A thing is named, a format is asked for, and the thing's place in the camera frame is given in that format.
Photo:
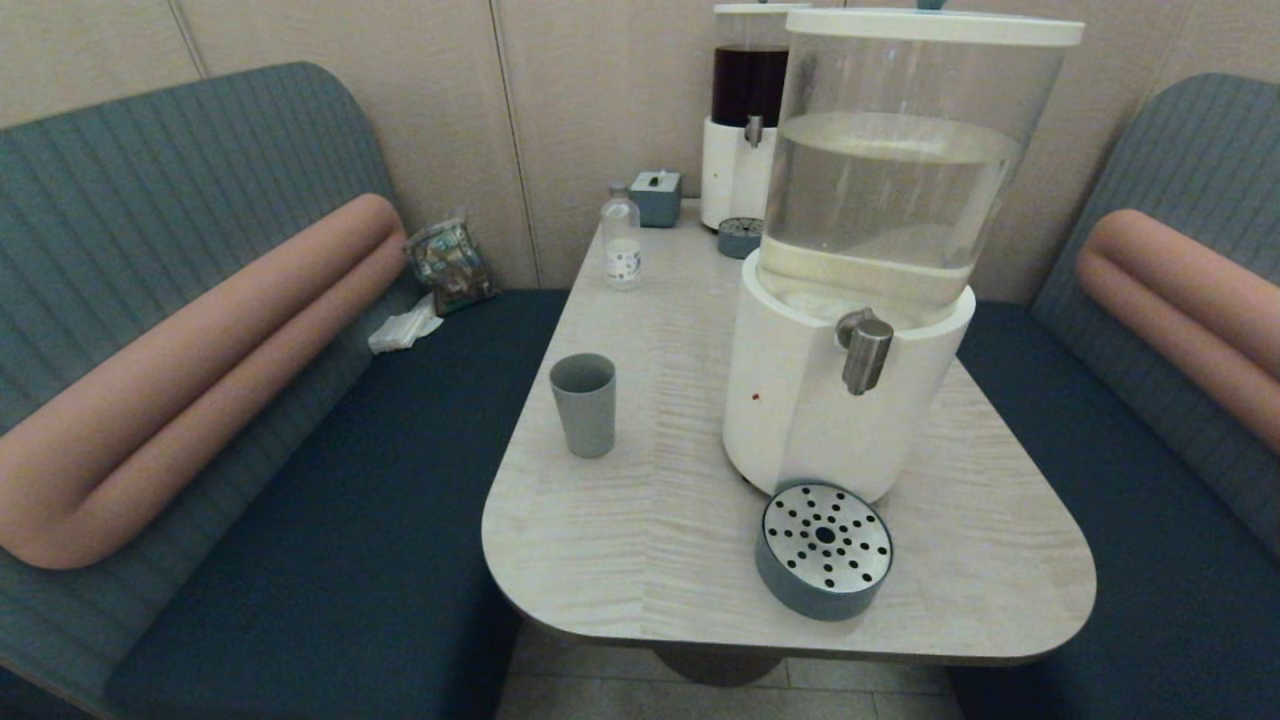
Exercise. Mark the grey plastic cup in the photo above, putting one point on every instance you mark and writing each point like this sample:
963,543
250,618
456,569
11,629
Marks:
585,420

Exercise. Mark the silver water dispenser tap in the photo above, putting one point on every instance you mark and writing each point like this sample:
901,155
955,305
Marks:
866,355

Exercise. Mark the small clear plastic bottle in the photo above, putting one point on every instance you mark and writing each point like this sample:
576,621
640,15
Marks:
621,250

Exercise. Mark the clear water dispenser white base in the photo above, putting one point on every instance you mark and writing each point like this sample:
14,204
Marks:
790,400

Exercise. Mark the round blue perforated drip tray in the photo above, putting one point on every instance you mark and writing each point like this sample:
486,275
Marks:
825,545
740,240

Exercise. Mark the grey-blue square tissue box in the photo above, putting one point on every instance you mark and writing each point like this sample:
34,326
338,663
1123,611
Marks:
655,200

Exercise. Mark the dark drink dispenser white base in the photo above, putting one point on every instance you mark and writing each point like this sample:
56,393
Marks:
730,170

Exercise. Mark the clear bag of snacks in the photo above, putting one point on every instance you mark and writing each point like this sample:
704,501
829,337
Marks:
450,265

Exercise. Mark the crumpled white tissue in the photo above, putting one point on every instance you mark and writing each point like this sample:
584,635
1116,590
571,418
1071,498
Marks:
403,328

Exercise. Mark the silver dark drink dispenser tap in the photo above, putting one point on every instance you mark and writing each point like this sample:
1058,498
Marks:
754,130

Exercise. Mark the white dark drink dispenser lid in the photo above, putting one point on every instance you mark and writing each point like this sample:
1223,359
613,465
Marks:
750,9

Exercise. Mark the white water dispenser lid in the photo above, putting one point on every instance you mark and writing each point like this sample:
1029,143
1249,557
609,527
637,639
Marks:
930,27

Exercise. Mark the teal upholstered booth bench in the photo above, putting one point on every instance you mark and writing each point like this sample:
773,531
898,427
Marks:
1150,560
150,180

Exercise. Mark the dark round table pedestal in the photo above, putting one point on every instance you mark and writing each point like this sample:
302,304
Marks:
720,665

